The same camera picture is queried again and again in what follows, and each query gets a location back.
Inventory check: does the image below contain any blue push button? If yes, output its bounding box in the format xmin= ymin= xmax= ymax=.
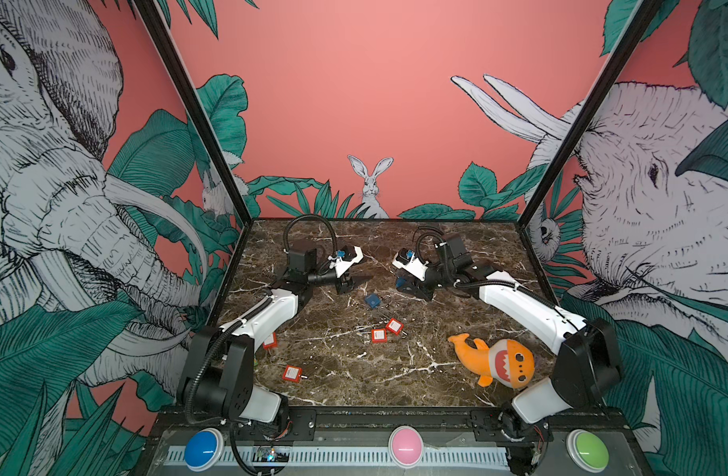
xmin=184 ymin=428 xmax=225 ymax=472

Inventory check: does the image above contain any left black frame post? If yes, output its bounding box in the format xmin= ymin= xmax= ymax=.
xmin=133 ymin=0 xmax=253 ymax=225

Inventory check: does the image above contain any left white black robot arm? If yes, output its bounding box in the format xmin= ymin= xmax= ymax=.
xmin=177 ymin=214 xmax=370 ymax=432

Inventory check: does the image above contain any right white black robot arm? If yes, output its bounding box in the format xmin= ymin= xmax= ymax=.
xmin=393 ymin=227 xmax=624 ymax=441

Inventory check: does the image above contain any white vented strip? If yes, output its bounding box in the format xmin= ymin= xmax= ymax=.
xmin=162 ymin=445 xmax=511 ymax=469

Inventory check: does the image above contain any orange shark plush toy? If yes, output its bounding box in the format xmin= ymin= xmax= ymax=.
xmin=447 ymin=333 xmax=534 ymax=389

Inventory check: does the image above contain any pink push button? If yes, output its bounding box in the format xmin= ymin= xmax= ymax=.
xmin=388 ymin=426 xmax=425 ymax=469

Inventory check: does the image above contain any right black frame post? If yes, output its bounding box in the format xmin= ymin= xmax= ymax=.
xmin=517 ymin=0 xmax=663 ymax=229

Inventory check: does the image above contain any green push button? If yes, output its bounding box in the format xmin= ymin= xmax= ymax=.
xmin=565 ymin=430 xmax=610 ymax=474

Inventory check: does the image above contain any black front mounting rail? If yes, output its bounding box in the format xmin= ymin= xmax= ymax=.
xmin=152 ymin=405 xmax=633 ymax=444

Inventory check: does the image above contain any black frame post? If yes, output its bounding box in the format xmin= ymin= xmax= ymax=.
xmin=517 ymin=0 xmax=663 ymax=229
xmin=133 ymin=0 xmax=253 ymax=225

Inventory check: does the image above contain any red padlock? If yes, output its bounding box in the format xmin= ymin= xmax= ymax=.
xmin=263 ymin=332 xmax=279 ymax=349
xmin=386 ymin=319 xmax=403 ymax=335
xmin=282 ymin=365 xmax=305 ymax=383
xmin=371 ymin=328 xmax=388 ymax=343

